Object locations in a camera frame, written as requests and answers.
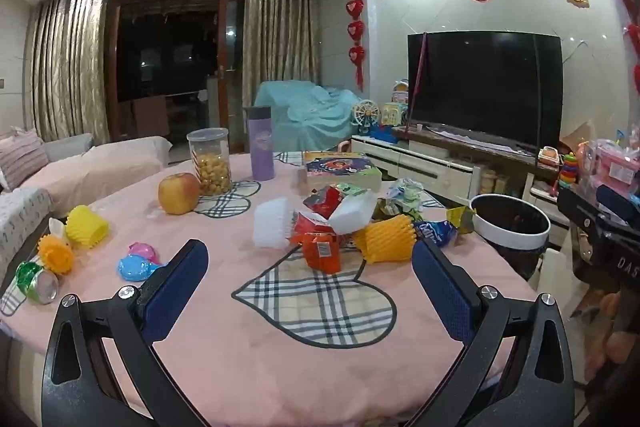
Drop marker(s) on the teal covered armchair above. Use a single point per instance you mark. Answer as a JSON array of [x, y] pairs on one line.
[[305, 112]]

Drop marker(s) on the black white-rimmed trash bin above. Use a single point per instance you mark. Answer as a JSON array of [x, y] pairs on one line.
[[510, 234]]

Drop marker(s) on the green milk carton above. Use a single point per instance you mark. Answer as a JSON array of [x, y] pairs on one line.
[[347, 190]]

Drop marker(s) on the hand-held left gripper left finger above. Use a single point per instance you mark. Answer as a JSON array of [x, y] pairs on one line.
[[175, 289]]

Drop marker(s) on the yellow foam net sleeve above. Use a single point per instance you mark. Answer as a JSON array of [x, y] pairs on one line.
[[387, 241], [87, 228]]

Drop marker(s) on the red wall garland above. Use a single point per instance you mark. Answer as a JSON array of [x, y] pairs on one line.
[[631, 32]]

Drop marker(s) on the red snack wrapper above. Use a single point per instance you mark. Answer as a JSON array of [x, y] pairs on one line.
[[320, 203]]

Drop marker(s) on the blue plastic toy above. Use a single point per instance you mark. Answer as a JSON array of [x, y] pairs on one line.
[[135, 268]]

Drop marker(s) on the white TV stand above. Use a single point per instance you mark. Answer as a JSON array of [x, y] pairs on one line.
[[440, 167]]

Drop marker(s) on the person's right hand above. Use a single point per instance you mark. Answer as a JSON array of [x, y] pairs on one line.
[[625, 347]]

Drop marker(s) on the pale plastic wrapper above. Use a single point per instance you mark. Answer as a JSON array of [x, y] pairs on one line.
[[402, 196]]

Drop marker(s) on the blue snack wrapper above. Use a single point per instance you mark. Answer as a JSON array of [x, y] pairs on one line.
[[436, 233]]

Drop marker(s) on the pink plaid-heart tablecloth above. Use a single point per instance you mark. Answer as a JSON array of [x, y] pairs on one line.
[[250, 372]]

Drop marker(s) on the yellow green snack wrapper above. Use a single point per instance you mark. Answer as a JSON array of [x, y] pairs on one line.
[[460, 219]]

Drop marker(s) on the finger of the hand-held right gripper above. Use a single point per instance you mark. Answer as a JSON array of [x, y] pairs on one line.
[[580, 212], [620, 203]]

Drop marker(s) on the glass sliding door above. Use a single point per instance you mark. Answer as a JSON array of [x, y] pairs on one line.
[[165, 57]]

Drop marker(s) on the green drink can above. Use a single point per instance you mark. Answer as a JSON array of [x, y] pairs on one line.
[[36, 283]]

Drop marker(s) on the pink kettlebell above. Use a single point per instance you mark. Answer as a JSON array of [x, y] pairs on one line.
[[345, 146]]

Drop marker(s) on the cream chair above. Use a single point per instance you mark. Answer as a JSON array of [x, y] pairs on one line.
[[552, 269]]

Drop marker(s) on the red hanging heart decoration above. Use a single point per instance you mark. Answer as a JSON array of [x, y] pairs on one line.
[[356, 29]]

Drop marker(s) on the beige patterned curtain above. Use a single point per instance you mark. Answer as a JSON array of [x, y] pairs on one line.
[[280, 37], [67, 67]]

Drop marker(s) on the stacked yellow containers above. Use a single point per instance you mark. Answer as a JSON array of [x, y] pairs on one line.
[[492, 181]]

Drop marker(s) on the pink covered sofa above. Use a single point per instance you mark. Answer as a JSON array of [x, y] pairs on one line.
[[90, 172]]

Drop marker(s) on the clear plastic snack jar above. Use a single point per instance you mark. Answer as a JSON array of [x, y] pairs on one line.
[[210, 167]]

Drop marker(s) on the small red carton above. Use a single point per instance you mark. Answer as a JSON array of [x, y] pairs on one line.
[[322, 251]]

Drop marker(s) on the striped pillow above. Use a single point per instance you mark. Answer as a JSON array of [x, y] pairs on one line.
[[20, 157]]

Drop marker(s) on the colourful puzzle box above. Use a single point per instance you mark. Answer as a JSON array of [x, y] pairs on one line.
[[340, 169]]

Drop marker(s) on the pink toy boxes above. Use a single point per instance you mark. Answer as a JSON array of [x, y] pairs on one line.
[[612, 167]]

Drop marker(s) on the pink plastic toy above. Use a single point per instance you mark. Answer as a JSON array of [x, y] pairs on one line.
[[144, 251]]

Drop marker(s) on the orange foam flower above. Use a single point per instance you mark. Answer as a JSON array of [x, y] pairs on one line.
[[56, 255]]

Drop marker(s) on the white foam net sleeve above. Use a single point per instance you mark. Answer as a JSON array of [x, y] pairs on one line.
[[272, 223]]

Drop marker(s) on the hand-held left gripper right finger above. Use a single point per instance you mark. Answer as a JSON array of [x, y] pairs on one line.
[[442, 299]]

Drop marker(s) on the pink stick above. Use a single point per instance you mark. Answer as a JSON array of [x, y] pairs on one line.
[[419, 77]]

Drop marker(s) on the apple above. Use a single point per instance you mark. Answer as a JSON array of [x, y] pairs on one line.
[[179, 193]]

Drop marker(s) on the purple thermos bottle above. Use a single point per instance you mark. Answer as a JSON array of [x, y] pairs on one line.
[[260, 144]]

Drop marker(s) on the black television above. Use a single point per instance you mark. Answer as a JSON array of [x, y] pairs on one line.
[[485, 87]]

